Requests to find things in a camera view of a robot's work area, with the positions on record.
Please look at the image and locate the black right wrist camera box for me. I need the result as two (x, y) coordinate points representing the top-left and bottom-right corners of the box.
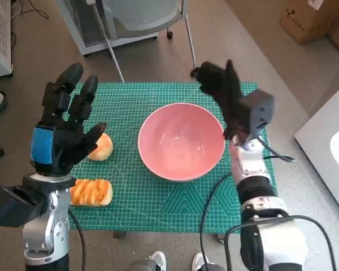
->
(238, 89), (275, 142)

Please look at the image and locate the pink bowl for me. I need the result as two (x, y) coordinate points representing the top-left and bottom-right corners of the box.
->
(137, 103), (226, 182)

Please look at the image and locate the black robot left hand, blue tape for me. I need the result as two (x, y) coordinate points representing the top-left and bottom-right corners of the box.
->
(30, 62), (107, 177)

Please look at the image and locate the grey mesh chair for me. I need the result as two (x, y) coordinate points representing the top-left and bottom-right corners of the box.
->
(92, 0), (197, 82)

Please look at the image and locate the green cutting mat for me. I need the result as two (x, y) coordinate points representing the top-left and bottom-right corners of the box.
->
(62, 81), (278, 234)

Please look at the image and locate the rectangular striped bread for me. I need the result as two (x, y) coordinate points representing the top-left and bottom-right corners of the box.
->
(69, 178), (114, 207)

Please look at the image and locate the thick black looped cable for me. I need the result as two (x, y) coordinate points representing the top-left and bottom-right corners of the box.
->
(223, 216), (338, 271)

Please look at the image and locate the white furniture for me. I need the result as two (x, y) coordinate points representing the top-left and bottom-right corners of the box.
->
(294, 81), (339, 222)

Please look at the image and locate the short black camera cable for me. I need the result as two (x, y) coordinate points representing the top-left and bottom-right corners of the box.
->
(257, 135), (296, 163)

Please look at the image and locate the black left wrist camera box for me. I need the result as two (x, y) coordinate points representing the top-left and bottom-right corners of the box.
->
(0, 176), (76, 228)

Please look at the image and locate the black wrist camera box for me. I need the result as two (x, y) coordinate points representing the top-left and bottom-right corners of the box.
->
(0, 176), (76, 228)
(238, 89), (275, 142)

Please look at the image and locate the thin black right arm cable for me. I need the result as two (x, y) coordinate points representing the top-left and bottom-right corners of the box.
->
(200, 173), (234, 271)

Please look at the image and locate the black floor cable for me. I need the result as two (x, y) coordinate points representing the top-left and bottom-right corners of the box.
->
(11, 0), (50, 20)

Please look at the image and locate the cardboard box with print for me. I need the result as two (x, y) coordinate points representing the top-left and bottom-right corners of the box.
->
(279, 0), (339, 45)

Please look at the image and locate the round bread bun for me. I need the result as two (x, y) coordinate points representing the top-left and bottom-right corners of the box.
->
(86, 132), (114, 161)

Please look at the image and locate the black gloved robot right hand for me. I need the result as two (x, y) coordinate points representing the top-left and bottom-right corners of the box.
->
(193, 59), (254, 141)

